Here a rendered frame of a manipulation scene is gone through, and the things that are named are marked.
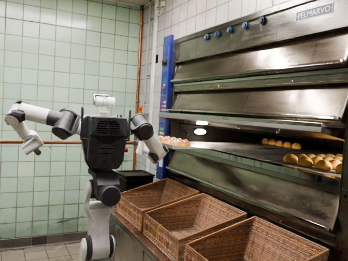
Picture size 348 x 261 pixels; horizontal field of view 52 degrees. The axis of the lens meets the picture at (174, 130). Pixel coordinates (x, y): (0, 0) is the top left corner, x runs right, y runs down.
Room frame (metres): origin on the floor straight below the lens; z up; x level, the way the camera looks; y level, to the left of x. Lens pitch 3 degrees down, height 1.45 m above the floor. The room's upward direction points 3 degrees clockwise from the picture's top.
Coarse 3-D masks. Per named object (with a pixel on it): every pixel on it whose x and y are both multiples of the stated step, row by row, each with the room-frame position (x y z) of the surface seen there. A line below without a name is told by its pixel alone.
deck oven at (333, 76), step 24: (288, 72) 2.10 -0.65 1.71; (312, 72) 1.85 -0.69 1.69; (336, 72) 1.72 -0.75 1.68; (288, 120) 1.98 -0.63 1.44; (312, 144) 3.83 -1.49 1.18; (336, 144) 3.57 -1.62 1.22; (216, 192) 2.57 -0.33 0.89; (336, 192) 1.67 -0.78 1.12; (264, 216) 2.10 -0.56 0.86; (288, 216) 1.93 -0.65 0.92; (336, 240) 1.65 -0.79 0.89
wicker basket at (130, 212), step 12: (168, 180) 3.18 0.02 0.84; (132, 192) 3.06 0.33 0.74; (156, 192) 3.16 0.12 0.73; (168, 192) 3.12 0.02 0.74; (180, 192) 2.95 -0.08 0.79; (192, 192) 2.80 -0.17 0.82; (120, 204) 2.93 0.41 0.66; (132, 204) 2.69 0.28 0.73; (144, 204) 3.11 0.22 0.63; (156, 204) 3.16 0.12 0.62; (168, 204) 2.61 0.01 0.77; (192, 204) 2.71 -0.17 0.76; (132, 216) 2.68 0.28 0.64
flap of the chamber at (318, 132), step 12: (180, 120) 2.96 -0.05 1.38; (192, 120) 2.66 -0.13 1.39; (204, 120) 2.49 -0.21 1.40; (216, 120) 2.35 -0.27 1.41; (228, 120) 2.23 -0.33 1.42; (288, 132) 1.90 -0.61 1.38; (300, 132) 1.77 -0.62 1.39; (312, 132) 1.66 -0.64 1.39; (324, 132) 1.61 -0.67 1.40; (336, 132) 1.64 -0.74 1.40
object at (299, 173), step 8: (200, 152) 2.79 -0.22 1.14; (208, 152) 2.69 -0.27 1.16; (216, 152) 2.59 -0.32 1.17; (224, 152) 2.56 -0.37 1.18; (232, 160) 2.42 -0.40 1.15; (240, 160) 2.34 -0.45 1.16; (248, 160) 2.27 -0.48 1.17; (256, 160) 2.22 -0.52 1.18; (264, 168) 2.13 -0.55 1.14; (272, 168) 2.06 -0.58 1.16; (280, 168) 2.01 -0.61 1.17; (288, 168) 1.95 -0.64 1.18; (296, 168) 1.95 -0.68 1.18; (296, 176) 1.90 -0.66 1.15; (304, 176) 1.85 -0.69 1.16; (312, 176) 1.80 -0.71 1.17; (320, 176) 1.76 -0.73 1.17; (328, 176) 1.74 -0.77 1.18; (328, 184) 1.71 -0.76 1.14; (336, 184) 1.68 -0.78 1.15
